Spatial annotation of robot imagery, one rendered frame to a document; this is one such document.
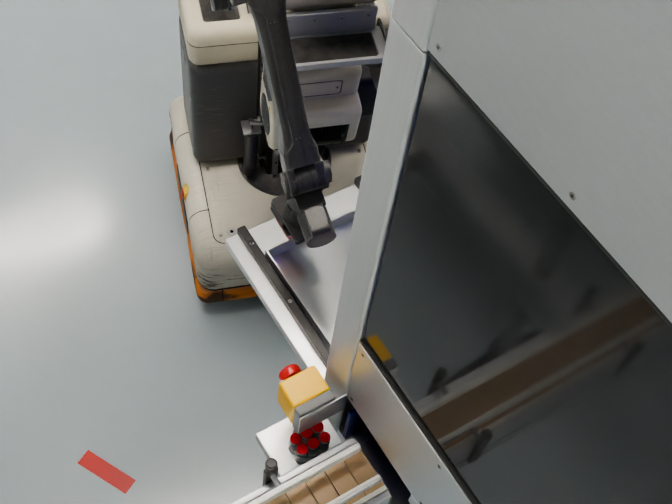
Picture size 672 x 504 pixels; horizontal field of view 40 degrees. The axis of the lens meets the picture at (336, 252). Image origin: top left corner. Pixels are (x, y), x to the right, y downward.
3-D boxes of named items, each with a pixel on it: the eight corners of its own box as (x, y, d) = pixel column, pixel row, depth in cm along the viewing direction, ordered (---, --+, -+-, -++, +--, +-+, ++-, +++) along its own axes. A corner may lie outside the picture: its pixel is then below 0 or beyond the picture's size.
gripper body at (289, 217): (295, 246, 179) (301, 229, 172) (269, 204, 181) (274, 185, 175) (324, 233, 181) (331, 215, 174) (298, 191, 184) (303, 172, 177)
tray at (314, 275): (466, 332, 183) (470, 323, 180) (356, 392, 174) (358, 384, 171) (371, 210, 198) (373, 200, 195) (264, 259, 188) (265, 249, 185)
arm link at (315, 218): (326, 155, 165) (279, 169, 164) (347, 211, 161) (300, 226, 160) (325, 185, 176) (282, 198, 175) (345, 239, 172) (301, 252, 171)
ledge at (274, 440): (355, 467, 167) (357, 463, 166) (293, 502, 163) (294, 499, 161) (315, 405, 173) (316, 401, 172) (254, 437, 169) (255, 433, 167)
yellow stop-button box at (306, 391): (332, 415, 162) (336, 397, 156) (297, 434, 159) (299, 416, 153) (310, 380, 165) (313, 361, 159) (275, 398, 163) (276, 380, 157)
